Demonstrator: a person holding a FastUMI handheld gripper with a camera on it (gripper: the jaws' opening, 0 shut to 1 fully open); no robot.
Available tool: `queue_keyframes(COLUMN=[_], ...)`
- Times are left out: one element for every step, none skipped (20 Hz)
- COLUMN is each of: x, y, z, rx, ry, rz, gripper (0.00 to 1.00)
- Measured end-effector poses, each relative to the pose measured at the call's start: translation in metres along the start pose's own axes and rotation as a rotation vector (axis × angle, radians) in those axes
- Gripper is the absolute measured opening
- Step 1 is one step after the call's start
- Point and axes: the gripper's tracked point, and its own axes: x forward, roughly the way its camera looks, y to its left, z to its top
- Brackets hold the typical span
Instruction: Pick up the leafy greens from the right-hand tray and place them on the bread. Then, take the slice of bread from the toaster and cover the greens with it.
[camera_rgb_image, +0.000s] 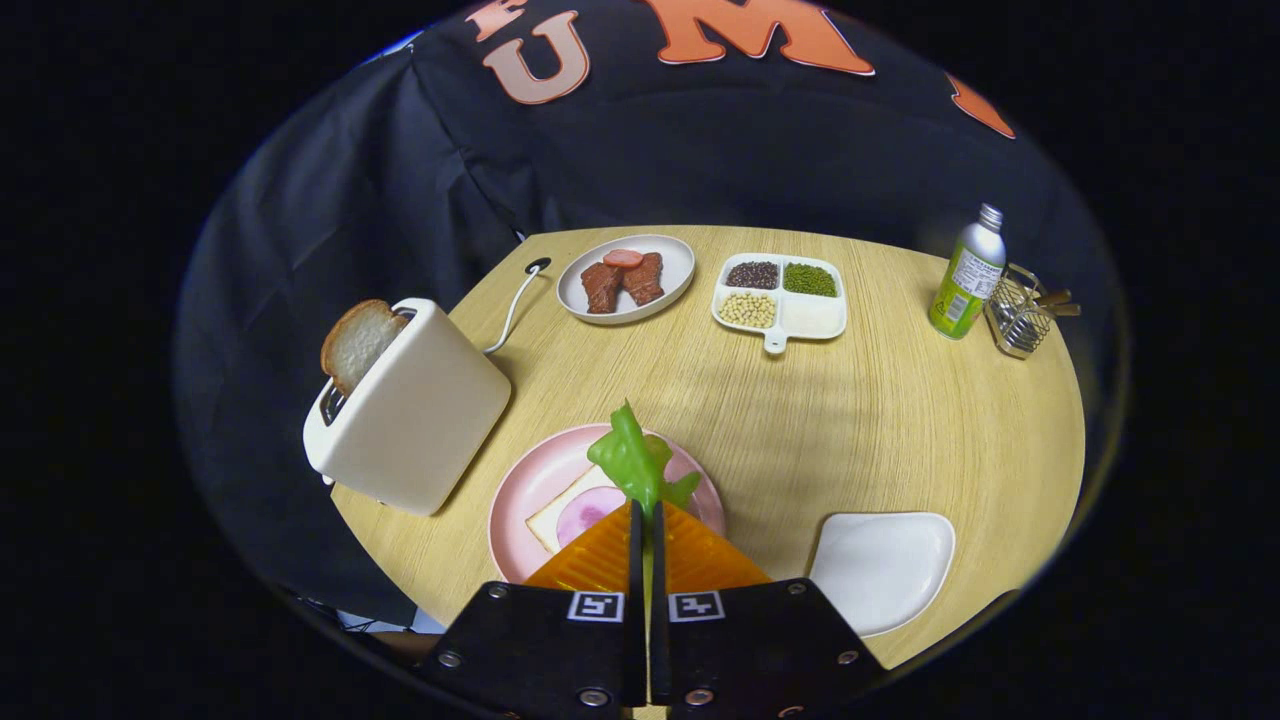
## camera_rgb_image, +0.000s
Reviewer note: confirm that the pile of dark beans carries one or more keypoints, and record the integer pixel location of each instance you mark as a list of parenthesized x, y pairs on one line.
[(752, 275)]

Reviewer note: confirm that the brown meat piece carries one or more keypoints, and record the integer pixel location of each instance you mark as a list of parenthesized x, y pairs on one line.
[(602, 288), (644, 280)]

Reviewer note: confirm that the pile of green beans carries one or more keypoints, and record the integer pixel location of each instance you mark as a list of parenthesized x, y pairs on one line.
[(810, 280)]

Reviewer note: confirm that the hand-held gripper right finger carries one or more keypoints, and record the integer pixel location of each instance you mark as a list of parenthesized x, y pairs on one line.
[(760, 650)]

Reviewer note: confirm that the pile of yellow soybeans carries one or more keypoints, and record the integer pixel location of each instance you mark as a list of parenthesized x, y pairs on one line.
[(747, 310)]

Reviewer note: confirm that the toasted bread slice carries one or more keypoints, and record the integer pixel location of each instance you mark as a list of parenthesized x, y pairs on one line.
[(358, 342)]

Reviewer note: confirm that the round white plate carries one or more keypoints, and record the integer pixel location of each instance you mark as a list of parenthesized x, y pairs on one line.
[(675, 265)]

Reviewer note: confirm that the red sausage slice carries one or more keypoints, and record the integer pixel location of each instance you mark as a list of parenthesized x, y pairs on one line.
[(623, 258)]

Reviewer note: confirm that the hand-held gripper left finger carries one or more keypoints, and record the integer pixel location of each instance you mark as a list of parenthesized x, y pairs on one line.
[(540, 650)]

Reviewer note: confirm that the green silver bottle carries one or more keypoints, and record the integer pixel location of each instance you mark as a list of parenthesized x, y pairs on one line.
[(965, 280)]

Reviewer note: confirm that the white toaster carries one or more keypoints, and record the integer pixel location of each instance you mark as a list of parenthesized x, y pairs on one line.
[(420, 420)]

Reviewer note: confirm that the brown wooden stick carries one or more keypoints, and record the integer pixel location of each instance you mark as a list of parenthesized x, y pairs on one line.
[(1055, 296), (1065, 310)]

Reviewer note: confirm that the white divided dish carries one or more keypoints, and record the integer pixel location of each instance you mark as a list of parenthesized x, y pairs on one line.
[(815, 315)]

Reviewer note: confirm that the black backdrop cloth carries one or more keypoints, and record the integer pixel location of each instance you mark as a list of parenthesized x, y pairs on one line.
[(350, 200)]

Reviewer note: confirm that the white square plate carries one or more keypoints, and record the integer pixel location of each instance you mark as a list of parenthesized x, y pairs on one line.
[(880, 570)]

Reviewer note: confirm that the pink ham slice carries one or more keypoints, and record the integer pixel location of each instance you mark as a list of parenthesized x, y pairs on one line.
[(585, 510)]

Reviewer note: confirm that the white bread slice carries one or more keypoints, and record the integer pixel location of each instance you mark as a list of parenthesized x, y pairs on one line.
[(548, 520)]

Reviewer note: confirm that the pink plate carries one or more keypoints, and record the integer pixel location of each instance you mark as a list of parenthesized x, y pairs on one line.
[(530, 480)]

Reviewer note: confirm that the green lettuce leaf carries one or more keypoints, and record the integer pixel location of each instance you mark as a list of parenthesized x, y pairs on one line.
[(630, 460)]

